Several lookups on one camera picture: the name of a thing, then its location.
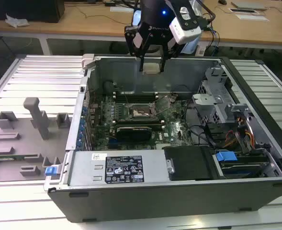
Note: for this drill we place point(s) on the thin metal locking lever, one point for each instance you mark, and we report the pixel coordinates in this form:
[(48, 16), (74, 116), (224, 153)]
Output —
[(126, 97)]

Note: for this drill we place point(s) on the black graphics card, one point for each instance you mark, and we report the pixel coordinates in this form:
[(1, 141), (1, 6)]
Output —
[(133, 134)]

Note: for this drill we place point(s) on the CPU socket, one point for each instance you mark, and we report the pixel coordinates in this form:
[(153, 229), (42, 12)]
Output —
[(140, 112)]

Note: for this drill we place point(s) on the black plastic shroud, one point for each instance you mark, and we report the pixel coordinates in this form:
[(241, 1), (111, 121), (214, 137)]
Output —
[(186, 163)]

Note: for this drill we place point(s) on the white paper sheet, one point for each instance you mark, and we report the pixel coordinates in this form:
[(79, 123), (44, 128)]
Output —
[(252, 17), (121, 9)]

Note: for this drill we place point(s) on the silver metal drive cage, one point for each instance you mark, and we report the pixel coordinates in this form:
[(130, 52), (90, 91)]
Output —
[(207, 105)]

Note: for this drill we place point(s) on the green motherboard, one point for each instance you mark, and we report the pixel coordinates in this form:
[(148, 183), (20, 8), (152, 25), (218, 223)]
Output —
[(174, 124)]

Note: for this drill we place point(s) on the white paper with dark strip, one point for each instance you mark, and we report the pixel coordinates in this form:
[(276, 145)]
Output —
[(243, 10)]

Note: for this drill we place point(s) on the black PC case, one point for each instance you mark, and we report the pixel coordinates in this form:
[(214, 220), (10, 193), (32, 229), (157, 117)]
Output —
[(155, 203)]

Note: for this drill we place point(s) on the blue disk carrier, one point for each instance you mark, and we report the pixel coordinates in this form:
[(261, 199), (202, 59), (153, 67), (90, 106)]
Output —
[(224, 157)]

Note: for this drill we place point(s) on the silver power supply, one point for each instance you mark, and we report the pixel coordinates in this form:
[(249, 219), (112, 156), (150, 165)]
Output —
[(83, 167)]

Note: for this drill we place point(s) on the wooden desk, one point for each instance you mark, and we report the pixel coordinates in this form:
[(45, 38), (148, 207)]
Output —
[(83, 26)]

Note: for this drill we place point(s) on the gray laptop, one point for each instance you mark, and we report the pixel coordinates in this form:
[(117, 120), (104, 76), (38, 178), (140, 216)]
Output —
[(248, 5)]

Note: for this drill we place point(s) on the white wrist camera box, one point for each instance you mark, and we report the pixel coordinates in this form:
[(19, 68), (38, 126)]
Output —
[(186, 31)]

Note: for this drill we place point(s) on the white crumpled paper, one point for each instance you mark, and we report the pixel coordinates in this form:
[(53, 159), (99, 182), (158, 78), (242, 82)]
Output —
[(16, 21)]

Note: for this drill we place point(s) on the black RAM stick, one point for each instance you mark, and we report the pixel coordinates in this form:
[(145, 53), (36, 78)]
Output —
[(136, 97), (140, 122)]

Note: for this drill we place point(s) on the white plug adapter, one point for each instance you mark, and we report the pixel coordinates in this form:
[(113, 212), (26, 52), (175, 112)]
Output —
[(201, 50)]

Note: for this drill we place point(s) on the gray parts rack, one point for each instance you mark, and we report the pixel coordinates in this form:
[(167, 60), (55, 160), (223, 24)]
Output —
[(23, 143)]

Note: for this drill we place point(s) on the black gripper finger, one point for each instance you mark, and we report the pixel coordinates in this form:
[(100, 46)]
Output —
[(172, 51), (132, 40)]

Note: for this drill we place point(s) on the silver CPU plate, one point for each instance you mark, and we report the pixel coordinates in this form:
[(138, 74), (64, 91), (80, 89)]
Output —
[(151, 68)]

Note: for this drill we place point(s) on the black power adapter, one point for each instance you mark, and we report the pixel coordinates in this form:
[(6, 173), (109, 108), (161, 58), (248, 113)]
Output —
[(109, 4)]

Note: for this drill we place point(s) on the black monitor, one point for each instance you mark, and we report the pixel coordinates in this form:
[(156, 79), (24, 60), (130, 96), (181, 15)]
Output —
[(35, 9)]

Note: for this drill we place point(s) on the black computer mouse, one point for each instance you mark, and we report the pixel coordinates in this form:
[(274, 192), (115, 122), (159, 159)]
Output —
[(222, 2)]

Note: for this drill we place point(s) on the black round case speaker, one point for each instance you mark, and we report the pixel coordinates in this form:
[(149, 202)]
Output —
[(109, 86)]

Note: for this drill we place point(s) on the blue case latch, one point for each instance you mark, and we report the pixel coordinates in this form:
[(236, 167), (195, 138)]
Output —
[(50, 170)]

